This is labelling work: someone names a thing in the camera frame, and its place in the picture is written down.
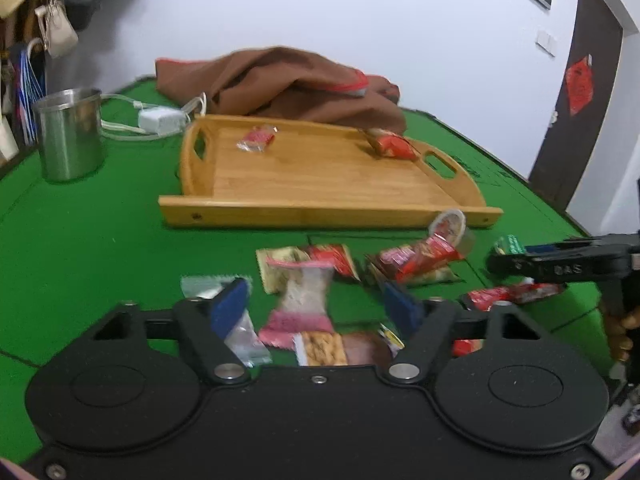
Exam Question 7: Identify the red gold snack packet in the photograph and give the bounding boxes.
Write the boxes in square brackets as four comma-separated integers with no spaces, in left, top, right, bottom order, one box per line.
[306,244,360,282]

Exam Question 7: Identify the clear jelly cup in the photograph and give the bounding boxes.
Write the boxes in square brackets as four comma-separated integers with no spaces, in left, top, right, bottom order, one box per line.
[427,209,476,256]

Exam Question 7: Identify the white charger with cable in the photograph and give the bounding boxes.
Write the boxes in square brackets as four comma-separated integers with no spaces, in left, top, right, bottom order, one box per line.
[100,92,208,142]

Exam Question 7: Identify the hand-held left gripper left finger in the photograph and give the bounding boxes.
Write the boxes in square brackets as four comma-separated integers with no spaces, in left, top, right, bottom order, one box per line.
[92,277,251,386]

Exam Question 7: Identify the clear plastic snack packet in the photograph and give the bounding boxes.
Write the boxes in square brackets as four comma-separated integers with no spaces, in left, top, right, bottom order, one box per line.
[222,310,273,368]

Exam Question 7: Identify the small red candy packet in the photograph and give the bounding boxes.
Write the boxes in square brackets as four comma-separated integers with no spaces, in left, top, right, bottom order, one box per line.
[236,125,279,153]

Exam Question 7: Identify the dark brown door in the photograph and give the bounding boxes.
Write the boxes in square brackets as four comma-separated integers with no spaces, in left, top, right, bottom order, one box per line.
[527,0,626,213]

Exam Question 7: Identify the brown cloth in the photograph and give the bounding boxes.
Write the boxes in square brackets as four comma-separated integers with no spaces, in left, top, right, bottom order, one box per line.
[154,46,407,136]

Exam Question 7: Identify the beige hanging pouch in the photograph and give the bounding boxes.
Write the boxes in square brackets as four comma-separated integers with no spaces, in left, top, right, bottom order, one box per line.
[34,2,80,58]

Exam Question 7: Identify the pink clear snack packet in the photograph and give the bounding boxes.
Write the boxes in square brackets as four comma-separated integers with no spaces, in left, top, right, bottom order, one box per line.
[257,259,335,350]

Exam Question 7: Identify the beige cracker packet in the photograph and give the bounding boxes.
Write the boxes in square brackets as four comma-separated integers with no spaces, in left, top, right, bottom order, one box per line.
[256,246,311,293]

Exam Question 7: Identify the brown biscuit packet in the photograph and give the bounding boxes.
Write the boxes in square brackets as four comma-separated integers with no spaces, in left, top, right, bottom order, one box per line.
[292,330,393,367]

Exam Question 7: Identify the steel mug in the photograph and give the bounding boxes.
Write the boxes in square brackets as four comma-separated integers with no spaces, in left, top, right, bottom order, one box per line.
[32,88,106,182]

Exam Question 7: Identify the blue white striped straps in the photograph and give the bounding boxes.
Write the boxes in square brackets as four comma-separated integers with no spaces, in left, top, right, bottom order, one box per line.
[17,42,47,147]

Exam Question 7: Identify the long red stick packet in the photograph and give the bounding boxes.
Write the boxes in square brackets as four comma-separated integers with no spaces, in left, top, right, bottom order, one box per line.
[367,236,463,281]

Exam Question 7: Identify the person's right hand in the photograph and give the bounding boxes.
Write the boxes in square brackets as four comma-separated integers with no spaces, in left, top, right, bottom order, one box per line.
[602,305,640,366]

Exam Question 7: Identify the wooden tray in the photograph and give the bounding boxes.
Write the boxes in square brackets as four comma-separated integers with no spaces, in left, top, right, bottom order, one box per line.
[158,114,504,231]

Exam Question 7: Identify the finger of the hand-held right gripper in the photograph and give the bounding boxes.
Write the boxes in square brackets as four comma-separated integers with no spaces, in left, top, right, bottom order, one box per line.
[486,251,630,287]
[522,237,603,255]

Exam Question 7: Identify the red door decoration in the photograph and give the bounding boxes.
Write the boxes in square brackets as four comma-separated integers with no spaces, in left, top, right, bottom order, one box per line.
[564,55,596,116]

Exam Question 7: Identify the tiny red snack packet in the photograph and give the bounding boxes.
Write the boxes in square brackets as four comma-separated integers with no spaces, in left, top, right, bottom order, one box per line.
[452,338,486,358]

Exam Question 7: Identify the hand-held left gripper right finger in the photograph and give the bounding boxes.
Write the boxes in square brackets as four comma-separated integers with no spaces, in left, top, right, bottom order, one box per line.
[377,280,543,386]

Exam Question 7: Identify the wide red snack packet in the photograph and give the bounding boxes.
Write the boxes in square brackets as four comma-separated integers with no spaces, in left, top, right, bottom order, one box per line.
[362,128,421,162]

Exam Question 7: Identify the green snack packet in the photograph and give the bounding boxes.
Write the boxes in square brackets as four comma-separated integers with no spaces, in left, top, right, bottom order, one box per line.
[492,234,526,257]

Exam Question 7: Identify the slim red snack packet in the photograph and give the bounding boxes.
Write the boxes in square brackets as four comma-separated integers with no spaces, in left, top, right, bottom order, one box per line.
[460,282,566,311]

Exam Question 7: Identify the white charger adapter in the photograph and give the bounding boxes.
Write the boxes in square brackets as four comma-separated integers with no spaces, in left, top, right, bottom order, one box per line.
[138,106,191,137]

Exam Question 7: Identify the silver snack packet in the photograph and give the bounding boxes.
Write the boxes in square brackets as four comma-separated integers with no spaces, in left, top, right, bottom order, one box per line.
[180,275,238,302]

